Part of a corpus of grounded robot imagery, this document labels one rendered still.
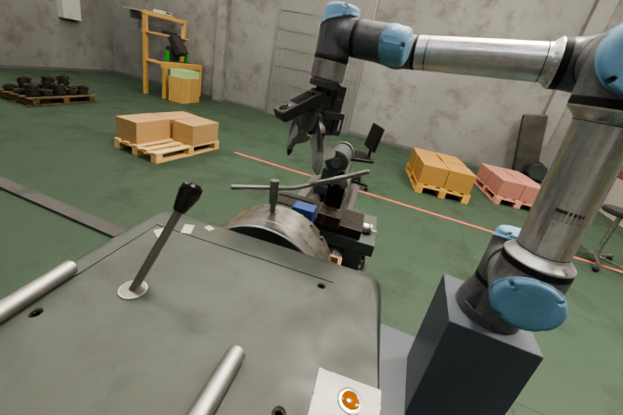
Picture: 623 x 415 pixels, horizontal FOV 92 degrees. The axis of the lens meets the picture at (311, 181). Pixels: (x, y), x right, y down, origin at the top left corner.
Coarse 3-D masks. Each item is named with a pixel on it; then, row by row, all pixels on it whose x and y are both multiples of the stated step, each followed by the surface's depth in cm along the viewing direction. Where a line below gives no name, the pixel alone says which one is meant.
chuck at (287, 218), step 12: (240, 216) 74; (252, 216) 72; (264, 216) 71; (276, 216) 72; (288, 216) 73; (300, 216) 76; (288, 228) 69; (300, 228) 72; (312, 240) 72; (324, 240) 77; (324, 252) 74
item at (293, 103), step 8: (312, 88) 68; (296, 96) 67; (304, 96) 66; (312, 96) 65; (320, 96) 65; (288, 104) 64; (296, 104) 64; (304, 104) 64; (312, 104) 65; (320, 104) 66; (280, 112) 63; (288, 112) 63; (296, 112) 64; (304, 112) 65; (288, 120) 64
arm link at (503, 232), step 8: (496, 232) 70; (504, 232) 67; (512, 232) 67; (496, 240) 69; (504, 240) 67; (488, 248) 72; (496, 248) 67; (488, 256) 69; (480, 264) 74; (480, 272) 73
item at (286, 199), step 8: (280, 200) 141; (288, 200) 143; (296, 200) 144; (304, 200) 146; (312, 200) 148; (344, 216) 139; (352, 216) 140; (360, 216) 142; (320, 224) 132; (344, 224) 131; (352, 224) 133; (360, 224) 134; (336, 232) 131; (344, 232) 130; (352, 232) 129; (360, 232) 128
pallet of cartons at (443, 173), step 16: (416, 160) 527; (432, 160) 504; (448, 160) 528; (416, 176) 499; (432, 176) 475; (448, 176) 470; (464, 176) 464; (416, 192) 484; (448, 192) 475; (464, 192) 472
